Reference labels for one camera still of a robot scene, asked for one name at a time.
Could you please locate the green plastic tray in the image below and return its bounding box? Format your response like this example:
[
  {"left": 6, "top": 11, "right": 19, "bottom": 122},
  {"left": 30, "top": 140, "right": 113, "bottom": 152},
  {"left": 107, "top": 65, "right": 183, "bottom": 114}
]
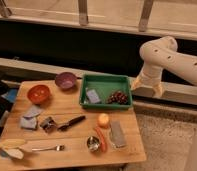
[{"left": 79, "top": 74, "right": 132, "bottom": 110}]

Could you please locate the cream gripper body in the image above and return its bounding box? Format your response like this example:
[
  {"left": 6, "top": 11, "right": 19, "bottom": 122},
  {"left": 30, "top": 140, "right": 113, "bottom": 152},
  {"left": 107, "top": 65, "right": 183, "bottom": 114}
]
[{"left": 136, "top": 65, "right": 163, "bottom": 88}]

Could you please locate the red bowl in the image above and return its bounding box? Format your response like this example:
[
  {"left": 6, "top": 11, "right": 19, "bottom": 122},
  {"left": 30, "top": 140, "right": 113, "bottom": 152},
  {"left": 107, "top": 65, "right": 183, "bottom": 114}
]
[{"left": 27, "top": 85, "right": 51, "bottom": 104}]

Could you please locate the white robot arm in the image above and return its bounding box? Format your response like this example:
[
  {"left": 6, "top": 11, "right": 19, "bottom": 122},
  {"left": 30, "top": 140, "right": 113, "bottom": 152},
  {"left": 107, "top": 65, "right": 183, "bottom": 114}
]
[{"left": 132, "top": 36, "right": 197, "bottom": 171}]

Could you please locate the blue object at left edge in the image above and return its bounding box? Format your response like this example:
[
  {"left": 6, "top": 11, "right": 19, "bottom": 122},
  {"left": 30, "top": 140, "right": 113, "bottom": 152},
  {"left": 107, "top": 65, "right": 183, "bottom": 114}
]
[{"left": 2, "top": 88, "right": 18, "bottom": 103}]

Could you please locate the grey sponge in tray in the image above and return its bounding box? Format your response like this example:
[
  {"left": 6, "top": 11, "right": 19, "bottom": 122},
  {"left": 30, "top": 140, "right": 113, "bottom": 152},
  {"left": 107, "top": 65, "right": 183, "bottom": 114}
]
[{"left": 86, "top": 89, "right": 101, "bottom": 104}]

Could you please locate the purple bowl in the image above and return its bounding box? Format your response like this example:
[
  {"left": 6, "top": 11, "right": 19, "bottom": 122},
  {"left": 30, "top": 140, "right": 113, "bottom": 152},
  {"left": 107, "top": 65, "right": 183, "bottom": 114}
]
[{"left": 55, "top": 72, "right": 77, "bottom": 90}]

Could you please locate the grey scrubbing sponge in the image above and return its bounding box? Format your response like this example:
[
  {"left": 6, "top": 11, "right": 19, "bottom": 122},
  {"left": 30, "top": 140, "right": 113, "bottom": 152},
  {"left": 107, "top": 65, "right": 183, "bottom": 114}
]
[{"left": 110, "top": 121, "right": 127, "bottom": 148}]

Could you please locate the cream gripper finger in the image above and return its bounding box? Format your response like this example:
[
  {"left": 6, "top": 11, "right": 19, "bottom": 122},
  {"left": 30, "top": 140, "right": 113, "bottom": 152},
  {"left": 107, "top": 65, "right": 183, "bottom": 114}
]
[
  {"left": 131, "top": 78, "right": 142, "bottom": 90},
  {"left": 153, "top": 84, "right": 163, "bottom": 98}
]

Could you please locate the orange carrot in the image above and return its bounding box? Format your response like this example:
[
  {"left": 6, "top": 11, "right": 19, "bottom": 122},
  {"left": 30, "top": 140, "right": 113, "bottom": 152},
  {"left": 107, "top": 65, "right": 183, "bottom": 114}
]
[{"left": 93, "top": 127, "right": 107, "bottom": 153}]

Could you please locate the yellow corn cob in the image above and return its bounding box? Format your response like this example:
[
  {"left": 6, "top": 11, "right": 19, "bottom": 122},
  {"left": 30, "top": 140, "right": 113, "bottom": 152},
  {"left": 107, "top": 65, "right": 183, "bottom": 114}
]
[{"left": 0, "top": 139, "right": 27, "bottom": 149}]

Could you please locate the orange fruit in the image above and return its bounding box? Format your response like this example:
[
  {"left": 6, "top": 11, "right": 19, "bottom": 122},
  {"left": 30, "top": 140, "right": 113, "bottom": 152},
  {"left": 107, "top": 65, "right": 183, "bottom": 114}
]
[{"left": 97, "top": 113, "right": 110, "bottom": 128}]

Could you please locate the small metal clip object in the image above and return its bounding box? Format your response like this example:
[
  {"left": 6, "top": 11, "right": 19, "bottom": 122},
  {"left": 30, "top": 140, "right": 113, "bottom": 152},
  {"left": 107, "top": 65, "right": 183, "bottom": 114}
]
[{"left": 40, "top": 117, "right": 57, "bottom": 133}]

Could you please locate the silver fork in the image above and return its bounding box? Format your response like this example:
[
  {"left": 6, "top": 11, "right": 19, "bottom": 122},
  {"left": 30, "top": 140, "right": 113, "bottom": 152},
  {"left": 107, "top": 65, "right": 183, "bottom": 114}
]
[{"left": 32, "top": 145, "right": 65, "bottom": 152}]

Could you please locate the blue grey cloth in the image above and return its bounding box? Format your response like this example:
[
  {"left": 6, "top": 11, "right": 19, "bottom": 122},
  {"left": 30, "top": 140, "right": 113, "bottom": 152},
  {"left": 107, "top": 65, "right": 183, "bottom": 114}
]
[{"left": 20, "top": 105, "right": 43, "bottom": 130}]

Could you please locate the small metal cup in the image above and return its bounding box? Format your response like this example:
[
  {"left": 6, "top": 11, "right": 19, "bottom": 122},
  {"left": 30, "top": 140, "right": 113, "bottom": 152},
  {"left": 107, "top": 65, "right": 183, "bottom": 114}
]
[{"left": 87, "top": 136, "right": 100, "bottom": 152}]

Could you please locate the dark red grape bunch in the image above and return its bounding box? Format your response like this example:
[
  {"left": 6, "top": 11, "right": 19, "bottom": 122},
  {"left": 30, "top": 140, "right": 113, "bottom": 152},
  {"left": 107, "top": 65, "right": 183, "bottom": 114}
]
[{"left": 107, "top": 91, "right": 128, "bottom": 105}]

